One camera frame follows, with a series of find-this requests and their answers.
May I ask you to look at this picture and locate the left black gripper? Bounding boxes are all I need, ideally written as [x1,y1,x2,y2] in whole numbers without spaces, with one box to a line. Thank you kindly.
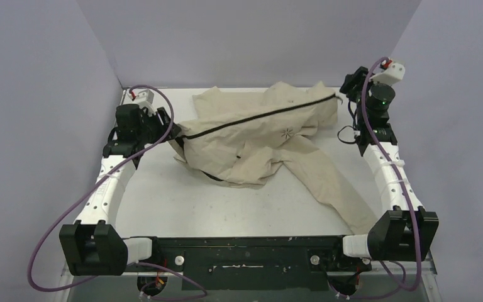
[136,107,180,145]

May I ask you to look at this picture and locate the beige zip jacket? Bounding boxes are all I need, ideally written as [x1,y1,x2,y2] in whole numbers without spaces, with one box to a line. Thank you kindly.
[170,82,377,235]

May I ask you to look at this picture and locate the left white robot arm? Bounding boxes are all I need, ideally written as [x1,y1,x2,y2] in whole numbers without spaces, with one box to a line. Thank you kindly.
[59,104,179,276]

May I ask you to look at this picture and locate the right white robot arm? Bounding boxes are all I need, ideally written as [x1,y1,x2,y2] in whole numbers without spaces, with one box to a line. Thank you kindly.
[330,62,439,269]

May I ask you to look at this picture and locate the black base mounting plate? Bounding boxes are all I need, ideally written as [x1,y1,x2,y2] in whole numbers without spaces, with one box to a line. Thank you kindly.
[145,236,372,291]

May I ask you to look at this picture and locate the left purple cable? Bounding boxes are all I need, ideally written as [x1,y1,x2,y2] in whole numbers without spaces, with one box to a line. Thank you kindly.
[26,85,208,302]

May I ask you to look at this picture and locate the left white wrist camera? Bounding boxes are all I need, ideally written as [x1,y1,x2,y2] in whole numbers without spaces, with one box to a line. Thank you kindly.
[123,89,155,116]

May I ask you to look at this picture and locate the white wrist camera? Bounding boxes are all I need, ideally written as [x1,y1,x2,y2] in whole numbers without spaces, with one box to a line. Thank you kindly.
[123,89,155,116]
[370,59,406,86]

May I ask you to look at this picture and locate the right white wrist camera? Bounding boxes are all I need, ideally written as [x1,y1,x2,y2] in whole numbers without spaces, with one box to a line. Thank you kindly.
[370,59,406,86]

